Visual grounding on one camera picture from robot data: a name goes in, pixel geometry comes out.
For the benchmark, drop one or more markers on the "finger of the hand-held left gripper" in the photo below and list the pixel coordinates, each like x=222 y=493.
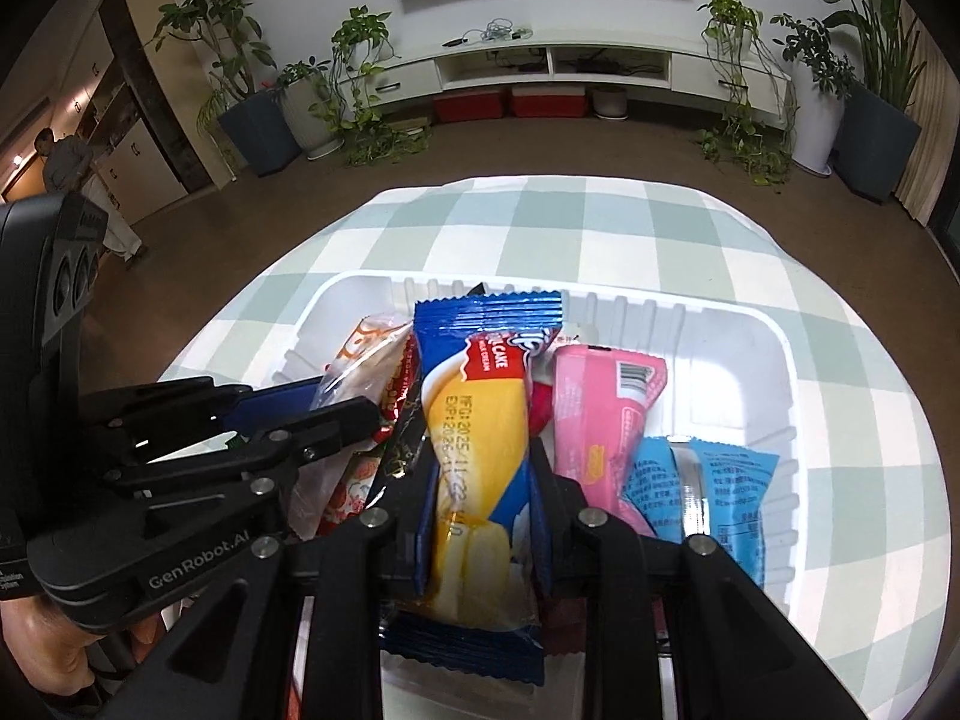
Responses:
x=277 y=401
x=330 y=427

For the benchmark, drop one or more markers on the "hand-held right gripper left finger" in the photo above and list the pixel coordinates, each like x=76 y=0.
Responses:
x=409 y=540

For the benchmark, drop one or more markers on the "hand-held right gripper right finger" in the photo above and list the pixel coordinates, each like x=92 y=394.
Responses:
x=551 y=525

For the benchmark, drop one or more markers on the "clear packet with orange print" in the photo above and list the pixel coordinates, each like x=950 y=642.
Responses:
x=367 y=360

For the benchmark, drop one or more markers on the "red gold foil snack packet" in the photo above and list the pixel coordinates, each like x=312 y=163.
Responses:
x=397 y=382

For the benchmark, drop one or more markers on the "blue and yellow cake packet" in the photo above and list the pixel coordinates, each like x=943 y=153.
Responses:
x=465 y=450

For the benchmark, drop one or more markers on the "red chocolate ball bag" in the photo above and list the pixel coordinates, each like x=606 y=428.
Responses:
x=541 y=409

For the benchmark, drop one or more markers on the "white plastic tray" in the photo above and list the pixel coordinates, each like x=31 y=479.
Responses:
x=712 y=360

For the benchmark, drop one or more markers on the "person's left hand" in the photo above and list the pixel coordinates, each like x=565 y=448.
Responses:
x=45 y=652

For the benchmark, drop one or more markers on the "small red white snack packet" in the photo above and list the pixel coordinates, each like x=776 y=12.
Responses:
x=356 y=495

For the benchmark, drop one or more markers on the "pink snack packet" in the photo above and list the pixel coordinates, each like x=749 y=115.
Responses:
x=592 y=427

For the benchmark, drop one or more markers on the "light blue snack packet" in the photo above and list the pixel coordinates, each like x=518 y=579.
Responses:
x=731 y=495

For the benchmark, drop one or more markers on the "leafy plant in navy pot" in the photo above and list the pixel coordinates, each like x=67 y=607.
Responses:
x=255 y=127

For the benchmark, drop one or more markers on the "white cupboards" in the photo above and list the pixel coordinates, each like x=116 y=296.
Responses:
x=142 y=157

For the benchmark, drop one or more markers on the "bushy plant in white pot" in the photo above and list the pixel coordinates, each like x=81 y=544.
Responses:
x=307 y=109

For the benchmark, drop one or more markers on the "trailing vine plant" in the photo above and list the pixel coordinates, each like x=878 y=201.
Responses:
x=367 y=75
x=739 y=90

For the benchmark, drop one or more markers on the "red storage box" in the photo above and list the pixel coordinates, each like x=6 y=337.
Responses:
x=547 y=101
x=469 y=105

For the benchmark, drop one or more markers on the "white television cabinet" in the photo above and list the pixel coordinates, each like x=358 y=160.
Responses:
x=690 y=71

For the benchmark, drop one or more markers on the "small-leaf shrub in white pot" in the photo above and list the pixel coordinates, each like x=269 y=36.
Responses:
x=817 y=112

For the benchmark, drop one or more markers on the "broad-leaf plant in navy pot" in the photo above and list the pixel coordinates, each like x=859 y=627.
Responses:
x=877 y=135

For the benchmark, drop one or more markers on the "beige curtain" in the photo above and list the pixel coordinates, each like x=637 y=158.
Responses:
x=926 y=142

